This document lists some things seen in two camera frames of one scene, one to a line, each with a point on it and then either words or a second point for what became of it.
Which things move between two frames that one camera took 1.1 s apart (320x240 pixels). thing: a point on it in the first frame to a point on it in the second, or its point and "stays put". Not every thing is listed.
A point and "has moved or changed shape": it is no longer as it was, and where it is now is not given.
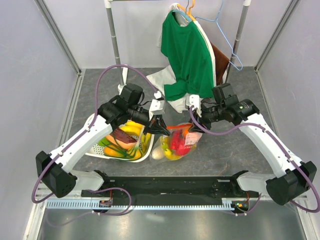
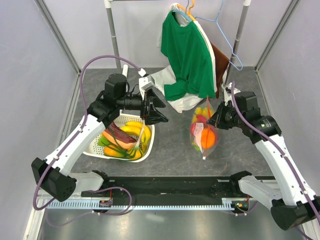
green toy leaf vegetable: x=103 y=142 stays put
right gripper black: x=202 y=120 to x=217 y=118
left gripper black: x=157 y=119 to x=152 y=101
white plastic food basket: x=97 y=151 stays put
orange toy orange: x=185 y=131 to x=207 y=138
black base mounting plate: x=168 y=188 stays put
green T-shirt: x=186 y=47 stays put
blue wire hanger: x=215 y=20 stays put
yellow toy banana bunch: x=165 y=145 has moved or changed shape
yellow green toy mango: x=133 y=154 stays put
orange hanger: x=188 y=10 stays put
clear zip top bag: x=180 y=142 to x=204 y=137
